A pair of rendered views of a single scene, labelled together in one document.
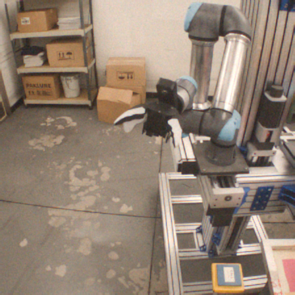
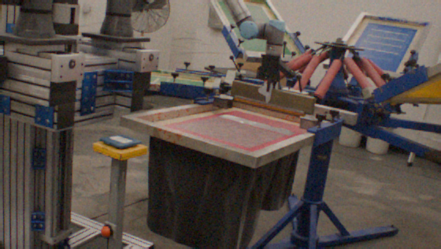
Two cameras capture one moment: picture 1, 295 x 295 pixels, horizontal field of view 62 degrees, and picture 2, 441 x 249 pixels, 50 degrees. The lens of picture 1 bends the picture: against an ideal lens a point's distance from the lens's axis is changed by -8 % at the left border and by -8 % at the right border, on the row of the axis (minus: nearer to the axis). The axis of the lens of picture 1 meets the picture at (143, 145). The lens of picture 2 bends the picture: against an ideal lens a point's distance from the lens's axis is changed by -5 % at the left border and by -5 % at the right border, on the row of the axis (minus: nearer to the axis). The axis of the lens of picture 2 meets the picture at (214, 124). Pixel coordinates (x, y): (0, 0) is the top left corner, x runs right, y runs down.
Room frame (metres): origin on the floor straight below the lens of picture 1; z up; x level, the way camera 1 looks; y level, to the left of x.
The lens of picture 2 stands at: (-0.43, 0.89, 1.43)
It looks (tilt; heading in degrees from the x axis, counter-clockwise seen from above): 13 degrees down; 296
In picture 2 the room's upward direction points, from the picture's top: 7 degrees clockwise
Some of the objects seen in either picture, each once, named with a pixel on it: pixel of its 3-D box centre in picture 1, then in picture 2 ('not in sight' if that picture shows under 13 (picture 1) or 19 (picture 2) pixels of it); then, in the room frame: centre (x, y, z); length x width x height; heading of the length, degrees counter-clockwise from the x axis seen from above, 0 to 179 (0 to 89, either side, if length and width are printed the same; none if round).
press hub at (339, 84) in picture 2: not in sight; (321, 149); (0.23, -1.95, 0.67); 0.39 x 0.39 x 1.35
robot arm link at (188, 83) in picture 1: (182, 91); not in sight; (0.76, -0.12, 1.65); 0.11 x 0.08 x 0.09; 156
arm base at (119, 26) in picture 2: not in sight; (117, 24); (0.96, -0.85, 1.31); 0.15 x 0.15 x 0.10
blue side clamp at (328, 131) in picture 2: not in sight; (324, 131); (0.04, -1.12, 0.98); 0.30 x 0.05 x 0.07; 84
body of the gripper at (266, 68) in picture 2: not in sight; (269, 68); (0.34, -1.16, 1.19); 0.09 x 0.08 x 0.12; 174
